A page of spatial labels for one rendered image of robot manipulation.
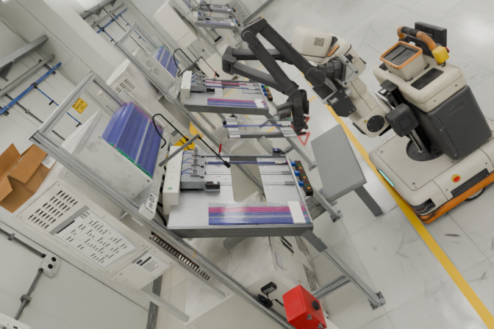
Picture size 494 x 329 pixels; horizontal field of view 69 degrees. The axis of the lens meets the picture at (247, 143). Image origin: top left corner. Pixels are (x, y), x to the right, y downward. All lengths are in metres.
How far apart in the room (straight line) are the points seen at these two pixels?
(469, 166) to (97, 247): 1.99
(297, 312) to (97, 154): 1.07
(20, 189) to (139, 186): 0.49
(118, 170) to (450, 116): 1.67
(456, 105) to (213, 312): 1.72
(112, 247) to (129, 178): 0.35
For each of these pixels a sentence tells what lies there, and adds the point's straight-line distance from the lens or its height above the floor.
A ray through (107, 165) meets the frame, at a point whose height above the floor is 1.59.
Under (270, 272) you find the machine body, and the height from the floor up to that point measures 0.62.
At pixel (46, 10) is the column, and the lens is 5.08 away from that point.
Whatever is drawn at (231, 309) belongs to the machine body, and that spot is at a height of 0.53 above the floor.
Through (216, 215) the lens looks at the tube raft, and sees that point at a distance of 1.85.
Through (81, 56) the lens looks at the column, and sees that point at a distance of 5.09.
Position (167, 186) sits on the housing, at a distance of 1.93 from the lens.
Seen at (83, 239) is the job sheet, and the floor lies 1.42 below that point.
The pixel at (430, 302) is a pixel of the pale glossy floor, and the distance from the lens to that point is 2.28.
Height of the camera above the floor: 1.97
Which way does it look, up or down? 26 degrees down
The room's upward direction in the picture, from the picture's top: 44 degrees counter-clockwise
